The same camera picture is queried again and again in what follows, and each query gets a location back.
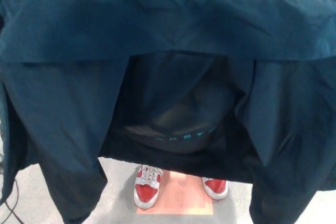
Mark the navy blue coat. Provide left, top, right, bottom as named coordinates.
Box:
left=0, top=0, right=336, bottom=224

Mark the person's right red white sneaker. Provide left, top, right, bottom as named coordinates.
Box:
left=133, top=164, right=165, bottom=209

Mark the person's red white sneaker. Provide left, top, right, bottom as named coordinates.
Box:
left=201, top=176, right=228, bottom=200
left=133, top=164, right=165, bottom=209

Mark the person's left red white sneaker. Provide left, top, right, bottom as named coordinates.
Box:
left=201, top=176, right=228, bottom=200

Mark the orange floor marker sheet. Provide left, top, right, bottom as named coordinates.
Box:
left=136, top=170, right=214, bottom=215

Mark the thin black floor cable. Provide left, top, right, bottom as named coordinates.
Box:
left=0, top=155, right=19, bottom=218

